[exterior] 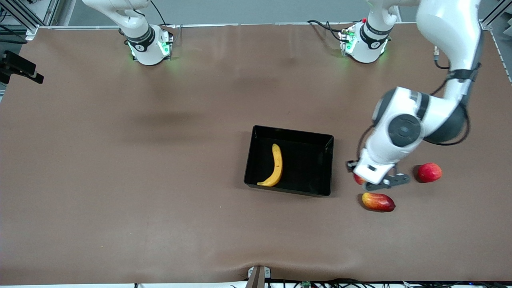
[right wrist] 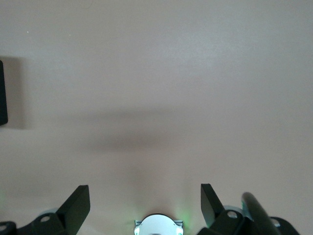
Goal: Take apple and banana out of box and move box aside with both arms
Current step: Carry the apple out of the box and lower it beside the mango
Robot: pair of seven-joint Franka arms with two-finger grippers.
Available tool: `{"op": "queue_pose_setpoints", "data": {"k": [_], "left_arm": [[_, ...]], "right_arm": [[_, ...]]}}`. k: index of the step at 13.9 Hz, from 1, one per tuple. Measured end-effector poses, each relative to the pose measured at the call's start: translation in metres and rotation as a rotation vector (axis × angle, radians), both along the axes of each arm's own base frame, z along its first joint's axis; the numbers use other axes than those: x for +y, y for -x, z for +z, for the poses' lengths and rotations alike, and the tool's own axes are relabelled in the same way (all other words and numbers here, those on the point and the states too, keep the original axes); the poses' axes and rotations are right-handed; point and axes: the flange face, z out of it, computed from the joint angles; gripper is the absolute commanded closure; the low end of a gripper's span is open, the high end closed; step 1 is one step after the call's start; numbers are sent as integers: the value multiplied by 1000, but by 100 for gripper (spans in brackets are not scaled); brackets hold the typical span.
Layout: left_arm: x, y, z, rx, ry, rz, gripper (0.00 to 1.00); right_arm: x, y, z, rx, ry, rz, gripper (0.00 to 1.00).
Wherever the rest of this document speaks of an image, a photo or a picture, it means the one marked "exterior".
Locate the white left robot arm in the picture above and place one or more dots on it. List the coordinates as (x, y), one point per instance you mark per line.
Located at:
(448, 32)

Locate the metal base connector bracket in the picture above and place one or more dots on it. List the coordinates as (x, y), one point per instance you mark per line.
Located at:
(166, 48)
(346, 42)

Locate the yellow banana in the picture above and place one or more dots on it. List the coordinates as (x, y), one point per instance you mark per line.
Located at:
(276, 164)

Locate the plain red round fruit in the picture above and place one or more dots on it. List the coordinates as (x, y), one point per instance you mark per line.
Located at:
(430, 172)

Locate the red yellow streaked apple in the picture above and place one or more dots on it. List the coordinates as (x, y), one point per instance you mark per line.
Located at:
(358, 180)

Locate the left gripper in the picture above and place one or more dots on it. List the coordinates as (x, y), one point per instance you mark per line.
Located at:
(349, 165)

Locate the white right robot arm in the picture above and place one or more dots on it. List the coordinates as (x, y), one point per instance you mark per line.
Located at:
(140, 44)

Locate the aluminium frame post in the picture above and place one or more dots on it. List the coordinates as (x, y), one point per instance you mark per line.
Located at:
(486, 24)
(32, 30)

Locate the silver table edge rail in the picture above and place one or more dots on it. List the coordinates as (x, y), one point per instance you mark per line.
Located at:
(208, 25)

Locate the red yellow mango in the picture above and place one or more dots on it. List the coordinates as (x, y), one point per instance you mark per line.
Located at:
(378, 202)

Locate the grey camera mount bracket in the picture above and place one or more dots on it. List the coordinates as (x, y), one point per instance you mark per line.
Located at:
(258, 278)

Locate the black rectangular plastic box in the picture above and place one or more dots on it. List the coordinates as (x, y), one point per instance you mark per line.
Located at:
(304, 168)

